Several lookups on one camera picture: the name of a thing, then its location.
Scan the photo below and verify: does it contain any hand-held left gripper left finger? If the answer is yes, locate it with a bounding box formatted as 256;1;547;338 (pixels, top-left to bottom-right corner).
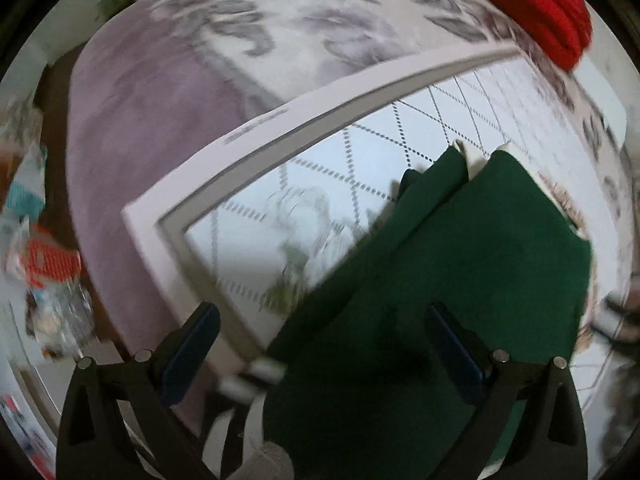
55;301;222;480

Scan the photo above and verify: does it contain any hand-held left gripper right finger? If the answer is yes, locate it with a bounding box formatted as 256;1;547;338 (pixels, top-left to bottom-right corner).
425;302;589;480

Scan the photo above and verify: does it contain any green and white varsity jacket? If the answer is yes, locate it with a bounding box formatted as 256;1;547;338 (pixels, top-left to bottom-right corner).
219;142;597;480

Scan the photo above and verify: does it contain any pile of floor clutter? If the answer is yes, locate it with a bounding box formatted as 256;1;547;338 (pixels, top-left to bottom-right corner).
0;144;102;362

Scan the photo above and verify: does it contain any white quilted mat pink border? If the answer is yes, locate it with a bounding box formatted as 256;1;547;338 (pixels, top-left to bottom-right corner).
122;42;632;412

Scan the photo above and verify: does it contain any pink floral bed blanket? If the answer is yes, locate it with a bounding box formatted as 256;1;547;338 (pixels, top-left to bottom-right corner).
64;0;640;438

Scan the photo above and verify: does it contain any red quilt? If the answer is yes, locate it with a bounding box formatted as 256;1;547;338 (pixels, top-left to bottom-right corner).
459;0;594;69

